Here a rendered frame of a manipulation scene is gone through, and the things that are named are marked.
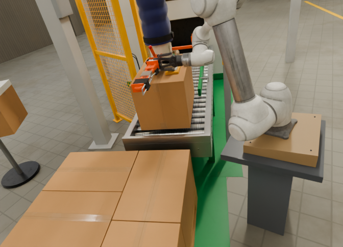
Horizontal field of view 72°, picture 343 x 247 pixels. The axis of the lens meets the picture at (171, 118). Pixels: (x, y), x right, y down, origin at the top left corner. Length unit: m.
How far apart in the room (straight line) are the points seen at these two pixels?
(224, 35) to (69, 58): 1.81
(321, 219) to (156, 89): 1.51
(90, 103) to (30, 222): 1.41
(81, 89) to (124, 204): 1.51
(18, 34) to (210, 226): 9.03
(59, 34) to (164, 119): 1.31
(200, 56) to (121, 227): 1.11
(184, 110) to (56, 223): 1.08
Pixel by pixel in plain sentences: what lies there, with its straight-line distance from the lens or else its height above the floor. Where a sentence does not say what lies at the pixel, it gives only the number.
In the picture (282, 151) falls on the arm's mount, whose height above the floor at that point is 0.81.
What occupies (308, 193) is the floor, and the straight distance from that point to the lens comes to 2.27.
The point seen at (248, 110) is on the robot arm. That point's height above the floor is 1.07.
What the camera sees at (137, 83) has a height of 1.17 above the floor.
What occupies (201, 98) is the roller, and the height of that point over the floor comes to 0.52.
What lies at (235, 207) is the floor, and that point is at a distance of 2.09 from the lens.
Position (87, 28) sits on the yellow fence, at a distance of 3.03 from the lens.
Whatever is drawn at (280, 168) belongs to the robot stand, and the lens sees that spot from 1.34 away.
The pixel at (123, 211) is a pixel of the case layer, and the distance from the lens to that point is 1.50.
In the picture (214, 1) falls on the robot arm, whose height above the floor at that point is 1.54.
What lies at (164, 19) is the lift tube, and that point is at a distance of 1.81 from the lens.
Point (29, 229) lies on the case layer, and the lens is 1.72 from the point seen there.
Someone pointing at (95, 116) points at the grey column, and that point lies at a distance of 2.81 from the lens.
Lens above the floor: 1.67
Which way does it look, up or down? 32 degrees down
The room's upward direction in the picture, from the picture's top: 11 degrees counter-clockwise
